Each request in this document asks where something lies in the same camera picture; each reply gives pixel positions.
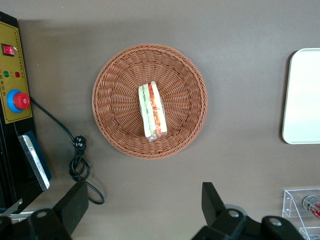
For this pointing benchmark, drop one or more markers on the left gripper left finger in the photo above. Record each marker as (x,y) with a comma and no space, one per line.
(72,205)

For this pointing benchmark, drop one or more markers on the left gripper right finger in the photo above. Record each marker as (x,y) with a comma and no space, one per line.
(212,202)

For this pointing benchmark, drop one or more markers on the sandwich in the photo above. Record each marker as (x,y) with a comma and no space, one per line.
(152,110)

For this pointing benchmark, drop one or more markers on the round brown wicker basket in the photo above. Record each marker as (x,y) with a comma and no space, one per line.
(120,100)

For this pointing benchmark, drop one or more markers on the cream plastic tray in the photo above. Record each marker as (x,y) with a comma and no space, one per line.
(305,100)

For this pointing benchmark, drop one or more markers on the clear acrylic bottle rack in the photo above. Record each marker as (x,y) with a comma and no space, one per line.
(287,200)

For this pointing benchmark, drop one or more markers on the red cola bottle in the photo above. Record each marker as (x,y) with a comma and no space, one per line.
(312,206)

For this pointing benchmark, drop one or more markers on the black sealing machine yellow panel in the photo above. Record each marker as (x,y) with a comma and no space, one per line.
(15,62)

